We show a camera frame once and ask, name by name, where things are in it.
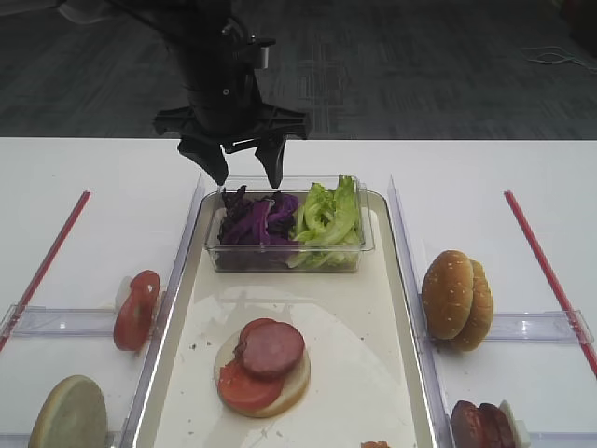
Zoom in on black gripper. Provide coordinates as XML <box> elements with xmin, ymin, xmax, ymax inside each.
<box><xmin>154</xmin><ymin>74</ymin><xmax>310</xmax><ymax>189</ymax></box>

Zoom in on purple cabbage shreds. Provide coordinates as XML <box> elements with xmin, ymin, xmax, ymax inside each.
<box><xmin>218</xmin><ymin>185</ymin><xmax>299</xmax><ymax>245</ymax></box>

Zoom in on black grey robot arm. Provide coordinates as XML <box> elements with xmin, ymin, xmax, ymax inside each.
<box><xmin>57</xmin><ymin>1</ymin><xmax>311</xmax><ymax>189</ymax></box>

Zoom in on green lettuce leaves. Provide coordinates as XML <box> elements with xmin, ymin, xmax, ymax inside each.
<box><xmin>286</xmin><ymin>175</ymin><xmax>362</xmax><ymax>272</ymax></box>

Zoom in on rear upright tomato slice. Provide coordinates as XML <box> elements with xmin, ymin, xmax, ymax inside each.
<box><xmin>130</xmin><ymin>270</ymin><xmax>160</xmax><ymax>308</ymax></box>

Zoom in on upright tomato slice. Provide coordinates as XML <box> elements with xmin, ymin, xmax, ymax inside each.
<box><xmin>130</xmin><ymin>270</ymin><xmax>160</xmax><ymax>308</ymax></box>
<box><xmin>113</xmin><ymin>290</ymin><xmax>154</xmax><ymax>352</ymax></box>

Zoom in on white pusher behind tomato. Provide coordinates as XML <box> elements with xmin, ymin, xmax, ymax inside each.
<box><xmin>99</xmin><ymin>276</ymin><xmax>132</xmax><ymax>313</ymax></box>

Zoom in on top meat patty slice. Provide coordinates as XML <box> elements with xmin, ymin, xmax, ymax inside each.
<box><xmin>237</xmin><ymin>321</ymin><xmax>305</xmax><ymax>380</ymax></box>

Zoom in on meat patty slice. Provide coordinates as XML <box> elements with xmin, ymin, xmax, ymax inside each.
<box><xmin>234</xmin><ymin>318</ymin><xmax>275</xmax><ymax>358</ymax></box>
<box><xmin>237</xmin><ymin>321</ymin><xmax>305</xmax><ymax>380</ymax></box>

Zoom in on lower meat patty slice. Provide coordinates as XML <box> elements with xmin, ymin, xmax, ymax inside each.
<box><xmin>234</xmin><ymin>318</ymin><xmax>275</xmax><ymax>358</ymax></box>

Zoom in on front upright tomato slice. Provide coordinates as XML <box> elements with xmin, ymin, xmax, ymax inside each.
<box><xmin>113</xmin><ymin>290</ymin><xmax>154</xmax><ymax>352</ymax></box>

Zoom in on tomato slice on bun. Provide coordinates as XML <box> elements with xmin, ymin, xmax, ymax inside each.
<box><xmin>217</xmin><ymin>359</ymin><xmax>285</xmax><ymax>411</ymax></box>

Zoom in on clear plastic salad container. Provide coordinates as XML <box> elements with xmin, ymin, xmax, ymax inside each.
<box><xmin>204</xmin><ymin>175</ymin><xmax>375</xmax><ymax>273</ymax></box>

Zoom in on left red strip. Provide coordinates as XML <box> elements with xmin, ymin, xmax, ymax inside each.
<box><xmin>0</xmin><ymin>190</ymin><xmax>91</xmax><ymax>349</ymax></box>

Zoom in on red strip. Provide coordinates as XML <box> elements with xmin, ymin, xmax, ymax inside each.
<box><xmin>504</xmin><ymin>190</ymin><xmax>596</xmax><ymax>375</ymax></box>
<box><xmin>0</xmin><ymin>190</ymin><xmax>91</xmax><ymax>349</ymax></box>

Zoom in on bottom bun on tray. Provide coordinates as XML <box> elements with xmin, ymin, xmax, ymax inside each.
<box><xmin>214</xmin><ymin>331</ymin><xmax>311</xmax><ymax>418</ymax></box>

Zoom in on front sesame bun top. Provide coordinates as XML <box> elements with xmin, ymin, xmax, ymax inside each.
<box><xmin>422</xmin><ymin>250</ymin><xmax>474</xmax><ymax>340</ymax></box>

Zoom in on sesame bun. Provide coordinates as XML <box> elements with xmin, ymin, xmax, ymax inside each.
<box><xmin>451</xmin><ymin>259</ymin><xmax>493</xmax><ymax>352</ymax></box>
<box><xmin>422</xmin><ymin>250</ymin><xmax>474</xmax><ymax>340</ymax></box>

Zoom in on upper left clear track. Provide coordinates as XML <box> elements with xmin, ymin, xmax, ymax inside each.
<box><xmin>1</xmin><ymin>296</ymin><xmax>127</xmax><ymax>338</ymax></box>

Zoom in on clear track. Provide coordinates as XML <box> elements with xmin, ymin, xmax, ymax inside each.
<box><xmin>484</xmin><ymin>310</ymin><xmax>594</xmax><ymax>344</ymax></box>
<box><xmin>1</xmin><ymin>296</ymin><xmax>127</xmax><ymax>338</ymax></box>
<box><xmin>515</xmin><ymin>420</ymin><xmax>597</xmax><ymax>448</ymax></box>

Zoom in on white rectangular metal tray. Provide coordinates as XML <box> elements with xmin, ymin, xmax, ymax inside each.
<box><xmin>134</xmin><ymin>192</ymin><xmax>436</xmax><ymax>447</ymax></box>

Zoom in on rear sesame bun top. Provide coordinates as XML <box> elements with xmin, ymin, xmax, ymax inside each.
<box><xmin>451</xmin><ymin>259</ymin><xmax>493</xmax><ymax>352</ymax></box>

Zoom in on upright bun bottom slice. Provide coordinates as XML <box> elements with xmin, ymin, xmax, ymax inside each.
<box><xmin>28</xmin><ymin>375</ymin><xmax>107</xmax><ymax>448</ymax></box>

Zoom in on right red strip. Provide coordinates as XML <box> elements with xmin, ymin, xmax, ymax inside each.
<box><xmin>504</xmin><ymin>190</ymin><xmax>596</xmax><ymax>375</ymax></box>

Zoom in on upper right clear track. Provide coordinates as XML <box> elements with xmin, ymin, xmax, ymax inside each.
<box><xmin>484</xmin><ymin>310</ymin><xmax>594</xmax><ymax>344</ymax></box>

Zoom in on front upright sausage slice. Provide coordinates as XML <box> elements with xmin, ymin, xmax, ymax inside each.
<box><xmin>451</xmin><ymin>400</ymin><xmax>490</xmax><ymax>448</ymax></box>

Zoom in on upright sausage slice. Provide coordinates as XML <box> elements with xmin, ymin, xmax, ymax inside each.
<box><xmin>479</xmin><ymin>403</ymin><xmax>516</xmax><ymax>448</ymax></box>
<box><xmin>451</xmin><ymin>400</ymin><xmax>490</xmax><ymax>448</ymax></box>

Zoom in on rear upright sausage slice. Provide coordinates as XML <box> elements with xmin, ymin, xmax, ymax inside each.
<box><xmin>479</xmin><ymin>403</ymin><xmax>516</xmax><ymax>448</ymax></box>

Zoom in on white pusher behind sausage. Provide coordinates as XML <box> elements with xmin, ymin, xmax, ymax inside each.
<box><xmin>499</xmin><ymin>399</ymin><xmax>531</xmax><ymax>448</ymax></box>

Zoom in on lower right clear track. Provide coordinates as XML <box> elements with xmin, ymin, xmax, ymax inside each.
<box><xmin>515</xmin><ymin>420</ymin><xmax>597</xmax><ymax>448</ymax></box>

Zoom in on left long clear rail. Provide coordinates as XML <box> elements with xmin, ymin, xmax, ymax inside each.
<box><xmin>112</xmin><ymin>175</ymin><xmax>205</xmax><ymax>447</ymax></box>

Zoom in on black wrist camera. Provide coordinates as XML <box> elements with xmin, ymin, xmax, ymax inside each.
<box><xmin>247</xmin><ymin>35</ymin><xmax>276</xmax><ymax>70</ymax></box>

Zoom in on white cable on floor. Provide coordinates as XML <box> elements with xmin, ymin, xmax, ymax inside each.
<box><xmin>521</xmin><ymin>45</ymin><xmax>597</xmax><ymax>76</ymax></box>

